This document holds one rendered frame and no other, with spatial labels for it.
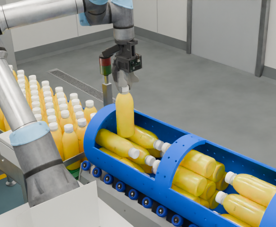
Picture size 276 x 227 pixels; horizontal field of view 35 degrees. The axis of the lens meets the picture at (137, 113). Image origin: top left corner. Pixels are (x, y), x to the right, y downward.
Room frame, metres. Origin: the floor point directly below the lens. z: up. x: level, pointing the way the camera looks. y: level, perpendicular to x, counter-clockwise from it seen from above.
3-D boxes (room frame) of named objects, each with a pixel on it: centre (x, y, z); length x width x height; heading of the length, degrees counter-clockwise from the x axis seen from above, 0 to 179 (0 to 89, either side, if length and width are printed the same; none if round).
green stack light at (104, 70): (2.21, 0.16, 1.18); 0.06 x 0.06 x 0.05
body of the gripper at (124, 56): (1.55, 0.03, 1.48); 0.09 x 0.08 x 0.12; 43
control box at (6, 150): (1.64, 0.51, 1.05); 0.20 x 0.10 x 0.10; 44
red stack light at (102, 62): (2.21, 0.16, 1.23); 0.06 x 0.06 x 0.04
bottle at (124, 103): (1.57, 0.05, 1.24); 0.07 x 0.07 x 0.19
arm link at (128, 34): (1.56, 0.04, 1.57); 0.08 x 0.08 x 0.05
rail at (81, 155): (1.74, 0.21, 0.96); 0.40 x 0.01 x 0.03; 134
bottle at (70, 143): (1.71, 0.31, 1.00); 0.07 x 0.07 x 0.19
